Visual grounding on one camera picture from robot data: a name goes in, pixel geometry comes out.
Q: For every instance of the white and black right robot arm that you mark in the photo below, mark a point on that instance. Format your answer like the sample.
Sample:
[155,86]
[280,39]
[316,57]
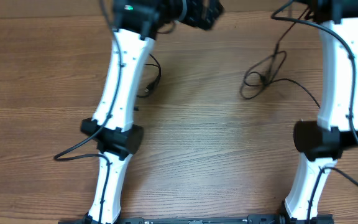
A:
[322,142]

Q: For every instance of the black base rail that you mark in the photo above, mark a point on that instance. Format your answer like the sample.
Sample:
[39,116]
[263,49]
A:
[250,219]

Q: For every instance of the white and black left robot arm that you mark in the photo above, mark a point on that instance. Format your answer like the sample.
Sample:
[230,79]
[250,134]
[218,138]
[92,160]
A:
[135,28]

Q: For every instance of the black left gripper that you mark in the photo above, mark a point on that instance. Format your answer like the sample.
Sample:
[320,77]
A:
[197,20]

